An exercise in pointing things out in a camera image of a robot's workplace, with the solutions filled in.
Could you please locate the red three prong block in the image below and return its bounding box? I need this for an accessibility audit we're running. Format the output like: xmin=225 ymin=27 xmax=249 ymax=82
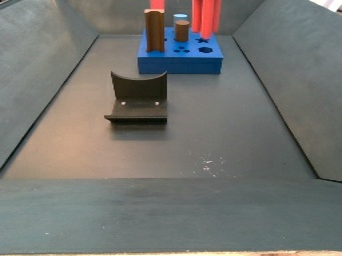
xmin=192 ymin=0 xmax=221 ymax=40

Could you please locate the blue shape sorter board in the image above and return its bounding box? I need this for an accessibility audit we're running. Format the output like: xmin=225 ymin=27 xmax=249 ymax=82
xmin=137 ymin=27 xmax=223 ymax=74

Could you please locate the black curved holder stand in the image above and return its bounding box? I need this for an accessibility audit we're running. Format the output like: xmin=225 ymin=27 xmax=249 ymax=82
xmin=104 ymin=73 xmax=166 ymax=123

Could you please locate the brown wooden cylinder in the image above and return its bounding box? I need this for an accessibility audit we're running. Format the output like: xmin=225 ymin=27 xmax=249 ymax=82
xmin=173 ymin=20 xmax=189 ymax=42

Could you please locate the light blue cylinder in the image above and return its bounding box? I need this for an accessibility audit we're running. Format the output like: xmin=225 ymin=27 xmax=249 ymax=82
xmin=173 ymin=13 xmax=188 ymax=22

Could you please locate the brown wooden peg block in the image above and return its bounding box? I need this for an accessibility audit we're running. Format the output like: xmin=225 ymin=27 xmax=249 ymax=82
xmin=144 ymin=9 xmax=164 ymax=52

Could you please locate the red peg far left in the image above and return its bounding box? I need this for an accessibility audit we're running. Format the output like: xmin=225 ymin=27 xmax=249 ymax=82
xmin=149 ymin=0 xmax=164 ymax=10

